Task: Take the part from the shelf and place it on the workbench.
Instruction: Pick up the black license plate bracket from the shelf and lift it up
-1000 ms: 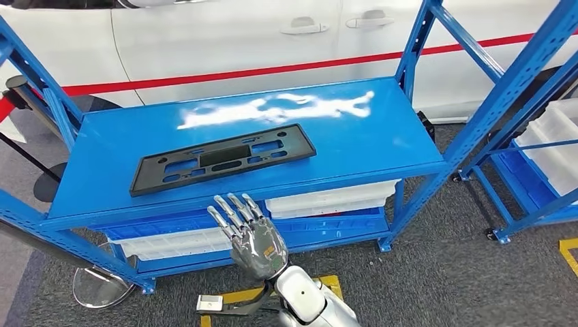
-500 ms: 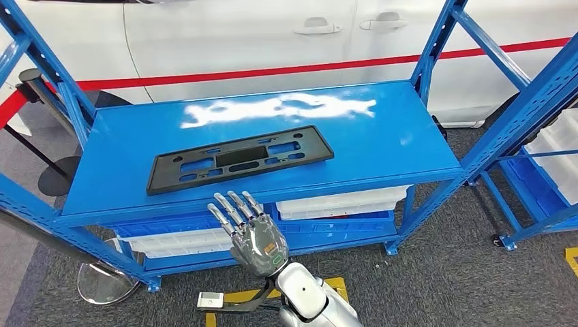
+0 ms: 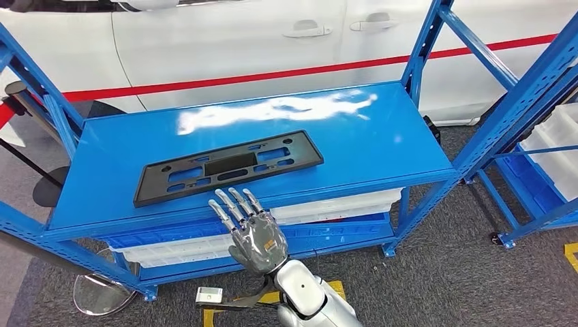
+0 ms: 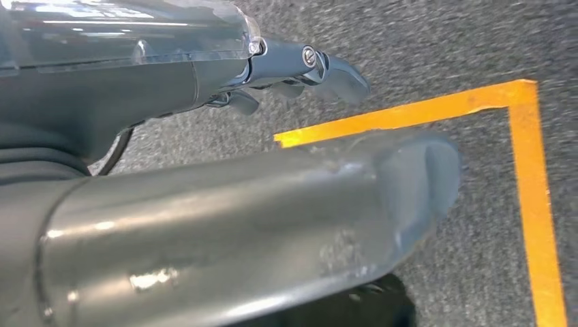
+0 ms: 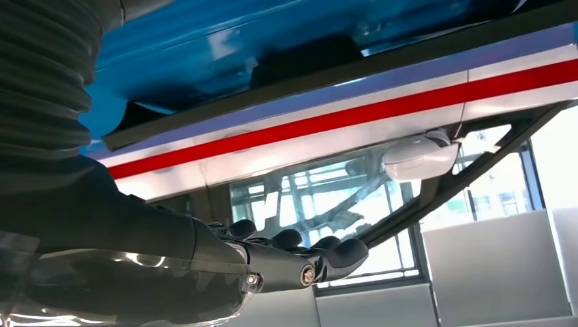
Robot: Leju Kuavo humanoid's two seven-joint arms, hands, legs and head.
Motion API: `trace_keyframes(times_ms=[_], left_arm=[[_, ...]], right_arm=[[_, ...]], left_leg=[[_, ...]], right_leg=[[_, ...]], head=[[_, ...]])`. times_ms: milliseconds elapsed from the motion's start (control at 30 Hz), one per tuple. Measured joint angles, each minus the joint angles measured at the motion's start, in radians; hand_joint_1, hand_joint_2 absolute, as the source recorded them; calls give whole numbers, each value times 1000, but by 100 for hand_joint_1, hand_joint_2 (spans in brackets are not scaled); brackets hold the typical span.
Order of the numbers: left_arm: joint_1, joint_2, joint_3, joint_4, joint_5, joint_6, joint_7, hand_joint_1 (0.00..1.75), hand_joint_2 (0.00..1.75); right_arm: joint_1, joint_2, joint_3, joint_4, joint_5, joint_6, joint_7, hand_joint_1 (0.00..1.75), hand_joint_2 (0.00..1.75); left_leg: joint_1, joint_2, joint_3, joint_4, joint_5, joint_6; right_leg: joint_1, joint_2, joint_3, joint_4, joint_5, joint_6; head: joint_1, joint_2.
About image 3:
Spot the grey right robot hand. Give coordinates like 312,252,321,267
207,187,290,277

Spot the black plastic plate frame part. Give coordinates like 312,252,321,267
133,129,325,208

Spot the blue metal shelf rack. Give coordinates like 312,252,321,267
0,0,578,302

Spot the blue wheeled shelf rack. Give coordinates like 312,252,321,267
465,59,578,250

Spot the chrome base stanchion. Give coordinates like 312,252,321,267
0,230,138,317

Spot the red barrier belt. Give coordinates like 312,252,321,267
63,32,558,104
0,102,16,129

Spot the white car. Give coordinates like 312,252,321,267
0,0,578,127

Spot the thin black stanchion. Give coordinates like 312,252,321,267
0,137,71,208

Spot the silver stanchion with belt head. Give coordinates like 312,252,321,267
4,81,69,145

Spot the large white plastic bin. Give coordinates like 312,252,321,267
519,102,578,202

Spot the black camera bracket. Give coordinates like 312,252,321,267
196,277,283,312

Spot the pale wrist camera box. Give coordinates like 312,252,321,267
195,287,224,305

